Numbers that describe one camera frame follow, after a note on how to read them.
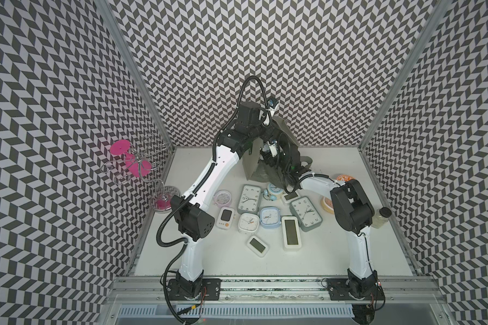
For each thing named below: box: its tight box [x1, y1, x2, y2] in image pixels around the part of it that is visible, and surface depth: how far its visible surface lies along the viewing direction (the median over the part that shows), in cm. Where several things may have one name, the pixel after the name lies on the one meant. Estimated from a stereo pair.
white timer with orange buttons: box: [216, 206, 235, 231], surface depth 89 cm
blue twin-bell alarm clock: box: [263, 182, 284, 202], surface depth 98 cm
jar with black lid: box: [370, 207, 392, 229], surface depth 84 cm
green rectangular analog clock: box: [237, 184, 263, 214], surface depth 96 cm
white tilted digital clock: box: [246, 235, 270, 258], surface depth 83 cm
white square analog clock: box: [237, 212, 261, 235], surface depth 88 cm
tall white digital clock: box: [281, 215, 303, 252], surface depth 84 cm
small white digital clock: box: [280, 190, 301, 204], surface depth 97 cm
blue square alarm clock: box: [259, 205, 282, 229], surface depth 89 cm
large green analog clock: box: [289, 195, 324, 233], surface depth 91 cm
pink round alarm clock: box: [212, 188, 232, 208], surface depth 96 cm
